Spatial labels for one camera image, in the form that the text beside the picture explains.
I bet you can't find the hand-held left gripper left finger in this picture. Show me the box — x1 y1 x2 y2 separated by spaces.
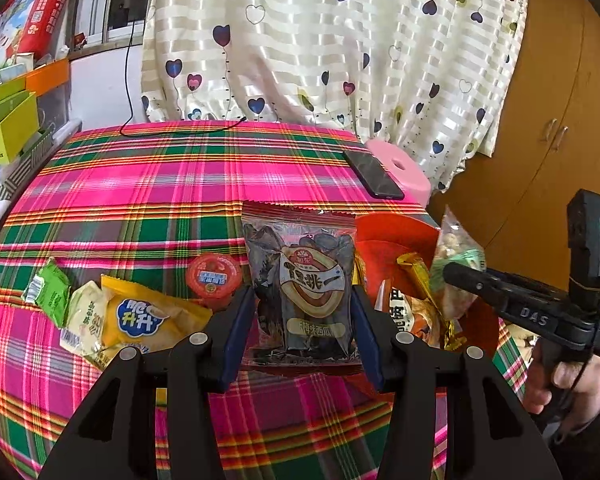
37 286 256 480

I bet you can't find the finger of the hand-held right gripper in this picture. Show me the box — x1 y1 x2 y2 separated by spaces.
442 261 518 311

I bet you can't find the red jelly cup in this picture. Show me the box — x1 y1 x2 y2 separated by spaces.
186 253 244 308

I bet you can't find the cream white snack packet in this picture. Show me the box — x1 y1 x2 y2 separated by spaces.
60 280 113 371

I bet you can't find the green snack packet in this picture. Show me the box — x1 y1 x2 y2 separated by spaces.
22 258 72 328

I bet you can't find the yellow chip packet blue print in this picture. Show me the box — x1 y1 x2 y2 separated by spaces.
100 275 213 356

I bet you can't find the lime green box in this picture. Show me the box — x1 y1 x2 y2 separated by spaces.
0 77 31 131
0 91 41 163

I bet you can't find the red gift bag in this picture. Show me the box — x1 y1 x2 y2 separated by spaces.
17 0 81 58

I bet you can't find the black cable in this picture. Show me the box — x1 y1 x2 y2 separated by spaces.
120 7 248 137

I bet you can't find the clear plastic storage box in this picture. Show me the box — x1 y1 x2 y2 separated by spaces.
35 85 73 133

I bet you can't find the golden yellow snack bar packet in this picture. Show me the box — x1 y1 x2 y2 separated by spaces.
396 253 468 351

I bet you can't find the person's right forearm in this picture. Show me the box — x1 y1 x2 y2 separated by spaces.
540 390 600 480

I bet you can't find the colourful printed gift box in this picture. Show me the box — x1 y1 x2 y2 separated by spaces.
0 0 43 86

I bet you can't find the black smartphone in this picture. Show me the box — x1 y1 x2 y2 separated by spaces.
342 149 406 201

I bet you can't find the pink plastic stool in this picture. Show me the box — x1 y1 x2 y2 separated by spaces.
365 139 432 206

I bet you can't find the clear peanut packet green label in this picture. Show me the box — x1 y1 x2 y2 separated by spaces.
429 205 487 321

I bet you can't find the person's right hand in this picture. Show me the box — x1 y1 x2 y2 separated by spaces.
522 340 600 417

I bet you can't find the pink green plaid tablecloth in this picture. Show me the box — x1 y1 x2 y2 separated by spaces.
0 121 531 480

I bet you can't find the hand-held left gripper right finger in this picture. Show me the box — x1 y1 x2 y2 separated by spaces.
350 285 563 480

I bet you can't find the red round plastic basin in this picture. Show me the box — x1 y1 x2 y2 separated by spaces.
352 212 501 396

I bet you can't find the cream heart print curtain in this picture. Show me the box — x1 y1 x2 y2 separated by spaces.
141 0 528 193

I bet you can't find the black white striped box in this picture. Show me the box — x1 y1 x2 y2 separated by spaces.
0 120 83 201

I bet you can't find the orange brown snack packet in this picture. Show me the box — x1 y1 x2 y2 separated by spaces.
375 280 443 348

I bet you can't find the black melon seed packet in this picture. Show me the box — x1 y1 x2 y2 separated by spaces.
241 200 381 377

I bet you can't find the orange box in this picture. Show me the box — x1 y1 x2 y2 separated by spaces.
25 57 71 96

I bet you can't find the wooden wardrobe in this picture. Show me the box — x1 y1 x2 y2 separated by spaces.
425 0 600 321

